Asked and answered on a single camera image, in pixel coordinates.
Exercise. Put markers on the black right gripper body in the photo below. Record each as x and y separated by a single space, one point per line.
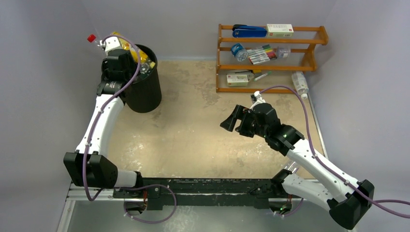
244 121

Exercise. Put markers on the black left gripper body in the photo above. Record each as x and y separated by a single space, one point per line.
133 70

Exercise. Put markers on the clear bottle white cap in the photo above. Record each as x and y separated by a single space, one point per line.
145 67

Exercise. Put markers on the yellow lemon drink bottle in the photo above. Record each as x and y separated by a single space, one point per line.
137 53

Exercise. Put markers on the red cap bottle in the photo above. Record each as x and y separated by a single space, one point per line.
93 39

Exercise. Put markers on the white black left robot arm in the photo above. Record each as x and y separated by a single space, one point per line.
88 166

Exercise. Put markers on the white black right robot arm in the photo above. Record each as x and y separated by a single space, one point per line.
343 196

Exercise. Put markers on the clear bottle under right arm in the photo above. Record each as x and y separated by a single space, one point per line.
291 166

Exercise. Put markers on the black plastic waste bin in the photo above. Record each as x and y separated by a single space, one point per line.
143 94

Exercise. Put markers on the white green stapler box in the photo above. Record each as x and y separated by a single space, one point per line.
238 80

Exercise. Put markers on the green white marker pen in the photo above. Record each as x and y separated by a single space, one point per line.
262 76

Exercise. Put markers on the orange wooden shelf rack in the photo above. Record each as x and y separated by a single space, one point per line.
301 58

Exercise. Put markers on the white label bottle by shelf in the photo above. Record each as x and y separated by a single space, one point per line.
300 84

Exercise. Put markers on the pack of coloured markers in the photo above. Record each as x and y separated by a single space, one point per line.
261 54

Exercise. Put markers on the blue tape dispenser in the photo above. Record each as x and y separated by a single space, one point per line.
239 52

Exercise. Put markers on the small clear jar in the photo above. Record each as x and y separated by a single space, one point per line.
282 52

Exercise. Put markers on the blue stapler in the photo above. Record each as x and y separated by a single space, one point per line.
245 31

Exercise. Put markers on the white green box top shelf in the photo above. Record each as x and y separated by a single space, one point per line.
279 30

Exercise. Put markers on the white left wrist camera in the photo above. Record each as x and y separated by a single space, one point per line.
111 43

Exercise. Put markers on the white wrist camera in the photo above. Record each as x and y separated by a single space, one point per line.
111 43
256 99

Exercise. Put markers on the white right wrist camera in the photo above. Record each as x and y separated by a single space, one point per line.
256 99

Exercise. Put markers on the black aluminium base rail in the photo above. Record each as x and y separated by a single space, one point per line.
256 193

